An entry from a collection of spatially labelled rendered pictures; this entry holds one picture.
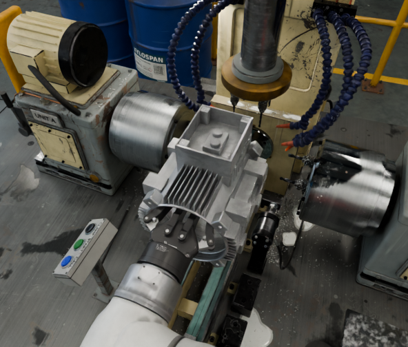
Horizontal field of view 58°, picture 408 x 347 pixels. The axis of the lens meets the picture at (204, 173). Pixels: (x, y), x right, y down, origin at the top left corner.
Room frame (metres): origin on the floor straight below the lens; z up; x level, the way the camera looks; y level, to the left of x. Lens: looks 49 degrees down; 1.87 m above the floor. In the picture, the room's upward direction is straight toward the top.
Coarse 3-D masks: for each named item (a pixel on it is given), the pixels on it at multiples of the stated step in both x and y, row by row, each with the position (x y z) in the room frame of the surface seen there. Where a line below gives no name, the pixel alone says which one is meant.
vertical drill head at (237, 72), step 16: (256, 0) 0.77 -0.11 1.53; (272, 0) 0.76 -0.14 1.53; (256, 16) 0.77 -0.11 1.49; (272, 16) 0.76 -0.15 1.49; (256, 32) 0.77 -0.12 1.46; (272, 32) 0.77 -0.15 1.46; (256, 48) 0.76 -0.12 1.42; (272, 48) 0.77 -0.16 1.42; (224, 64) 0.83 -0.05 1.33; (240, 64) 0.80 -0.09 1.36; (256, 64) 0.76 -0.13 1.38; (272, 64) 0.77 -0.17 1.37; (224, 80) 0.77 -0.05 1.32; (240, 80) 0.76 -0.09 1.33; (256, 80) 0.74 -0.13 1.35; (272, 80) 0.75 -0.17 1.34; (288, 80) 0.76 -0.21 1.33; (240, 96) 0.73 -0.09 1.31; (256, 96) 0.72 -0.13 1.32; (272, 96) 0.72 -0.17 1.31
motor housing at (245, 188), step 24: (168, 168) 0.45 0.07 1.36; (192, 168) 0.41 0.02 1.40; (240, 168) 0.44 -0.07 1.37; (168, 192) 0.37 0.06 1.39; (192, 192) 0.37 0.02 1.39; (216, 192) 0.37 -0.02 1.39; (240, 192) 0.39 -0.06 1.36; (168, 216) 0.40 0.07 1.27; (216, 240) 0.36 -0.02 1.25; (240, 240) 0.32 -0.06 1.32
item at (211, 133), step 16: (208, 112) 0.52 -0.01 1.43; (224, 112) 0.52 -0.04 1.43; (192, 128) 0.49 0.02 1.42; (208, 128) 0.51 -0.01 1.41; (224, 128) 0.51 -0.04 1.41; (240, 128) 0.49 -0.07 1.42; (176, 144) 0.43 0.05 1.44; (192, 144) 0.46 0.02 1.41; (208, 144) 0.45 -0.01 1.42; (224, 144) 0.46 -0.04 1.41; (240, 144) 0.43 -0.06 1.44; (176, 160) 0.43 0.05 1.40; (192, 160) 0.42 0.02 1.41; (208, 160) 0.41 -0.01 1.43; (224, 160) 0.40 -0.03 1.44; (240, 160) 0.43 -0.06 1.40; (224, 176) 0.40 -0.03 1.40
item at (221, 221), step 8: (256, 144) 0.49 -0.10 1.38; (248, 152) 0.48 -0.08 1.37; (256, 152) 0.47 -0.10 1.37; (152, 192) 0.37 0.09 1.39; (144, 200) 0.36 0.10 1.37; (152, 200) 0.36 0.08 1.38; (160, 200) 0.36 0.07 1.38; (216, 216) 0.33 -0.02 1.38; (224, 216) 0.32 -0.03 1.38; (216, 224) 0.31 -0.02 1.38; (224, 224) 0.31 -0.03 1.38; (216, 264) 0.31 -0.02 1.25; (224, 264) 0.31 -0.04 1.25
